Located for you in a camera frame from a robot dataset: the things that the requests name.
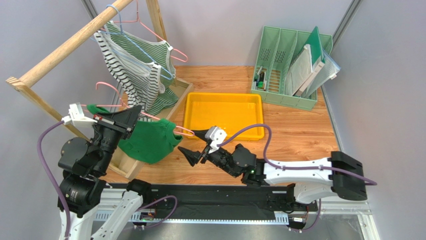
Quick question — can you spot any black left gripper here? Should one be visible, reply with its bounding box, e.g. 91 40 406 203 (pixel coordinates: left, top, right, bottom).
92 103 143 173

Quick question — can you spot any pink wire hanger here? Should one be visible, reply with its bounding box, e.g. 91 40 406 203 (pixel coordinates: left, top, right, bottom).
114 0 169 43
79 81 196 138

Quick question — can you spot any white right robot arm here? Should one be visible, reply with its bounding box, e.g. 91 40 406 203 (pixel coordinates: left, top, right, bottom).
178 127 369 205

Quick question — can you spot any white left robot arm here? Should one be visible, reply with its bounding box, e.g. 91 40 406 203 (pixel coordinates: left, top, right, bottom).
58 103 153 240

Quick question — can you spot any black white striped tank top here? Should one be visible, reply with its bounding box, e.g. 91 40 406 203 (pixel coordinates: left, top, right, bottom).
93 32 174 115

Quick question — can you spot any green white striped tank top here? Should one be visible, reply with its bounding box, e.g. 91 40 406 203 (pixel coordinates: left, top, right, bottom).
94 21 179 115

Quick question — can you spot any yellow plastic tray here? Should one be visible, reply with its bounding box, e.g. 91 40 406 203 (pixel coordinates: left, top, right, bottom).
183 92 264 137

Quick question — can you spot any white pen in organizer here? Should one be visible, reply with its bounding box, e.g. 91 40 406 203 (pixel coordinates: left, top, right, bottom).
253 65 263 88

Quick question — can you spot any green plastic file organizer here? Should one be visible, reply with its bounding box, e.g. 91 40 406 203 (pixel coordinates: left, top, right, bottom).
250 25 318 111

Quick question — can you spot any white mesh document pouch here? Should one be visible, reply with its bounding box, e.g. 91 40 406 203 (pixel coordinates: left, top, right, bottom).
284 44 313 96

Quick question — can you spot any green cover book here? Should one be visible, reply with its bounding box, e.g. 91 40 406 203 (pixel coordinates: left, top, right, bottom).
293 26 325 97

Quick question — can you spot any clear mesh zip pouch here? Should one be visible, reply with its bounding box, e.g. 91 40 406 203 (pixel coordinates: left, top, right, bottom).
301 50 341 98

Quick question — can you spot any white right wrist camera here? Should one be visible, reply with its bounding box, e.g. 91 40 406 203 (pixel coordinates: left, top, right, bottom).
204 126 227 149

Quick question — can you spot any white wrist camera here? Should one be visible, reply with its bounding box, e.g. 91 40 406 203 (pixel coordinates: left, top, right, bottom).
61 103 98 128
204 126 227 149

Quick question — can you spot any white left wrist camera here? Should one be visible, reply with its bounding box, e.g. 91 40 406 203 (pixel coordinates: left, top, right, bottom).
61 103 98 128

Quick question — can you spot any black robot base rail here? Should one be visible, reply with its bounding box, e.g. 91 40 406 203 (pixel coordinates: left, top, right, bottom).
89 181 319 222

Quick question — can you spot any blue wire hanger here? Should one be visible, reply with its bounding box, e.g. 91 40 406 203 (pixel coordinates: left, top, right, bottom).
97 4 176 81

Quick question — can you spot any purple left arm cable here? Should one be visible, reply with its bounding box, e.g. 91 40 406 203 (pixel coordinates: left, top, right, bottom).
36 120 180 240

